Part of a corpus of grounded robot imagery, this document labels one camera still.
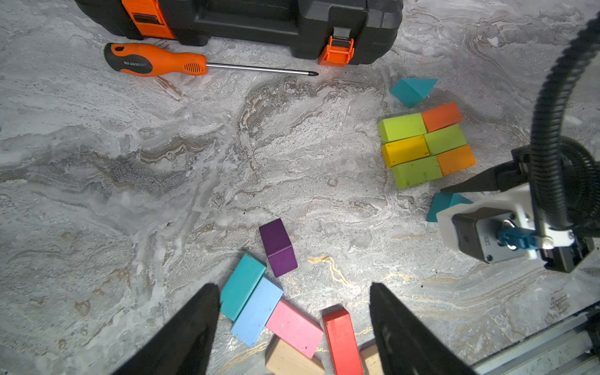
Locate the yellow block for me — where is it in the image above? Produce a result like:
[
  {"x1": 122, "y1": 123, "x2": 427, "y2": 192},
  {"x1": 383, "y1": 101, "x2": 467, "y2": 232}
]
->
[{"x1": 381, "y1": 135, "x2": 430, "y2": 168}]

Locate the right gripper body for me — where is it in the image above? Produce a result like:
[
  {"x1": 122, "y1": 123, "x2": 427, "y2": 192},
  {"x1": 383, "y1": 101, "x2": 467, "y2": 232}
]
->
[{"x1": 541, "y1": 137, "x2": 599, "y2": 273}]

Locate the natural wood square block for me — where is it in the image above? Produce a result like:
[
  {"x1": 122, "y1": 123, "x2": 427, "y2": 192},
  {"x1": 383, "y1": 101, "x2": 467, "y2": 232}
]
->
[{"x1": 265, "y1": 337, "x2": 325, "y2": 375}]

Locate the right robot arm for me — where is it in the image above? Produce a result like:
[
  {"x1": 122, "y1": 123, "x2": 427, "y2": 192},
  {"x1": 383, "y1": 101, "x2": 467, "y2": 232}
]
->
[{"x1": 437, "y1": 19, "x2": 599, "y2": 273}]

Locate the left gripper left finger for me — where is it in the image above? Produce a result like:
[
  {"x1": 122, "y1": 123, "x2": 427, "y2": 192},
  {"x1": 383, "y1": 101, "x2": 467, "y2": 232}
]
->
[{"x1": 115, "y1": 283, "x2": 220, "y2": 374}]

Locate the teal triangle block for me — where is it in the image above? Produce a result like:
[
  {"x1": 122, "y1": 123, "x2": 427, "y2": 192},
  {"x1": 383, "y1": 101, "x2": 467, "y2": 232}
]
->
[{"x1": 390, "y1": 78, "x2": 438, "y2": 108}]

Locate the aluminium front rail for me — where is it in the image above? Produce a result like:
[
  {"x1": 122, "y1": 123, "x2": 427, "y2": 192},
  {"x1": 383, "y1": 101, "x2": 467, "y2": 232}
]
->
[{"x1": 472, "y1": 304, "x2": 599, "y2": 374}]

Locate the light blue block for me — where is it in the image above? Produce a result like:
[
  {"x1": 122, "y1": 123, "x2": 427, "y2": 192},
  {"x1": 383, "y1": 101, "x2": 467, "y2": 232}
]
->
[{"x1": 231, "y1": 277, "x2": 283, "y2": 347}]

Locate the purple block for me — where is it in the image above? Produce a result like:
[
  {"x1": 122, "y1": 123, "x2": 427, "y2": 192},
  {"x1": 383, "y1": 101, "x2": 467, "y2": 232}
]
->
[{"x1": 259, "y1": 219, "x2": 298, "y2": 278}]

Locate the natural wood rectangular block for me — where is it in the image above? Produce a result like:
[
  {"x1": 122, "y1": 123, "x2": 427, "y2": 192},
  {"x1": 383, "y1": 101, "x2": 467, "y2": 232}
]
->
[{"x1": 360, "y1": 344, "x2": 384, "y2": 375}]

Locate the small teal block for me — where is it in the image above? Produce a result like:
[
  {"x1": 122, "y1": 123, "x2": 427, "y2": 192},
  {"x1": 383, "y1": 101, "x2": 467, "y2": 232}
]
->
[{"x1": 426, "y1": 192, "x2": 473, "y2": 223}]

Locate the light green narrow block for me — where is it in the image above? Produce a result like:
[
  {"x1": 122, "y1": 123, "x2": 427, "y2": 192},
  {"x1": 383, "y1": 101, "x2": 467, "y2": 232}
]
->
[{"x1": 424, "y1": 123, "x2": 467, "y2": 156}]

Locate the red block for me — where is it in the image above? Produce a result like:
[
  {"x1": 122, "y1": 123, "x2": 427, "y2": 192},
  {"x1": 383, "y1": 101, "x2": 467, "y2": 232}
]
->
[{"x1": 323, "y1": 308, "x2": 363, "y2": 375}]

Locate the pink block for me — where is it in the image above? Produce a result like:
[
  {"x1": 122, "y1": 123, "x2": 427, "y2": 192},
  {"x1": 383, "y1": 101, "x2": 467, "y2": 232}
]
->
[{"x1": 266, "y1": 299, "x2": 323, "y2": 359}]

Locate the black plastic tool case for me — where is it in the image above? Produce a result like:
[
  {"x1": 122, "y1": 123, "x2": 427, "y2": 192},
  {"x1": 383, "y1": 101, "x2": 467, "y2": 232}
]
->
[{"x1": 75, "y1": 0, "x2": 403, "y2": 67}]

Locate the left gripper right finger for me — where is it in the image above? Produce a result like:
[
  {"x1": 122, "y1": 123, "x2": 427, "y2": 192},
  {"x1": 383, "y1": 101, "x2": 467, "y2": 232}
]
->
[{"x1": 370, "y1": 282, "x2": 474, "y2": 374}]

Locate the orange handled screwdriver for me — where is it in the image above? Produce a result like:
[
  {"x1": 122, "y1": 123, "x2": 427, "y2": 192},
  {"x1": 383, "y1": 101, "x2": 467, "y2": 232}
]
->
[{"x1": 103, "y1": 43, "x2": 319, "y2": 77}]

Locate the teal rectangular block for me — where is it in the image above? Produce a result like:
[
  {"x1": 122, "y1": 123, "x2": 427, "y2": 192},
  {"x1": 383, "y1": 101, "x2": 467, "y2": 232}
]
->
[{"x1": 220, "y1": 254, "x2": 267, "y2": 322}]

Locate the orange rectangular block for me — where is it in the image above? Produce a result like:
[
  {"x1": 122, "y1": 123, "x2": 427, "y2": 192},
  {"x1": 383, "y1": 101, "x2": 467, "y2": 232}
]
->
[{"x1": 436, "y1": 145, "x2": 477, "y2": 176}]

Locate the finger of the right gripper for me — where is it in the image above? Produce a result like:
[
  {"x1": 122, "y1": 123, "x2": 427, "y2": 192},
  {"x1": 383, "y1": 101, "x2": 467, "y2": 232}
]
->
[{"x1": 441, "y1": 162, "x2": 529, "y2": 193}]

